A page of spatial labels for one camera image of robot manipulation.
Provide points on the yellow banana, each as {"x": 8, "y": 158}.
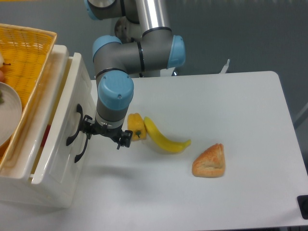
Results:
{"x": 161, "y": 141}

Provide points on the yellow woven basket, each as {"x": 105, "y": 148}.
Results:
{"x": 27, "y": 50}

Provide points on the white top drawer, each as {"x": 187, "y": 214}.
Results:
{"x": 57, "y": 158}

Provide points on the green food on plate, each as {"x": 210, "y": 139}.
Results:
{"x": 1, "y": 98}

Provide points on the golden triangular pastry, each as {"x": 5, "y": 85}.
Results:
{"x": 211, "y": 163}

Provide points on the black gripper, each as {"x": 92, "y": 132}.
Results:
{"x": 91, "y": 127}

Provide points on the pink fruit in basket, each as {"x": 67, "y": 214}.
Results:
{"x": 2, "y": 78}

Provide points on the black lower drawer handle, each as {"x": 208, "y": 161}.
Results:
{"x": 79, "y": 156}

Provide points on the white drawer cabinet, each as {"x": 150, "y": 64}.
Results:
{"x": 17, "y": 174}

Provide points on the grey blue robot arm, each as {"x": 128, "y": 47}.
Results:
{"x": 114, "y": 61}

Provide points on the white table clamp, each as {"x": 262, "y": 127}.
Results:
{"x": 225, "y": 68}

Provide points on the white ribbed plate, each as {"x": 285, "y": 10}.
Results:
{"x": 10, "y": 112}

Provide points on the yellow bell pepper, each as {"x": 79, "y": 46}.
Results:
{"x": 136, "y": 125}

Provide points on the black corner device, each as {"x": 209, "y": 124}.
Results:
{"x": 303, "y": 205}

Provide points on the red bell pepper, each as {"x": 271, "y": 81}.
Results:
{"x": 45, "y": 136}

